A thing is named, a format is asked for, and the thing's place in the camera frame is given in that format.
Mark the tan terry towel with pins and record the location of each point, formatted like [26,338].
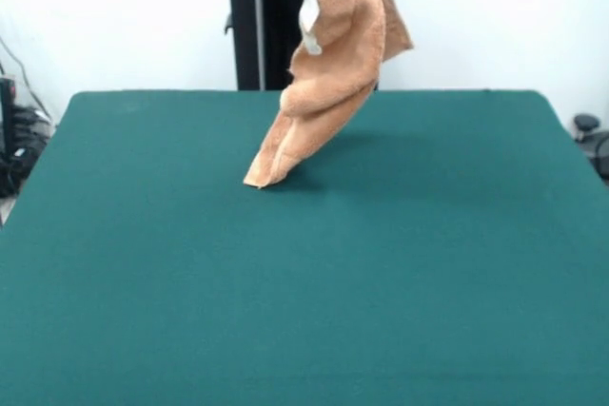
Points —
[333,68]

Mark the dark green table cloth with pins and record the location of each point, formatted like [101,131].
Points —
[143,306]

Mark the black equipment pile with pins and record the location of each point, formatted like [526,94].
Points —
[24,159]

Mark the black computer case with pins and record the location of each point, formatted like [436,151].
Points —
[7,116]

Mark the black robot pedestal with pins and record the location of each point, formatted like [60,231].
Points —
[247,35]

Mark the grey pedestal leg with caster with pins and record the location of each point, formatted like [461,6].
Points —
[600,144]

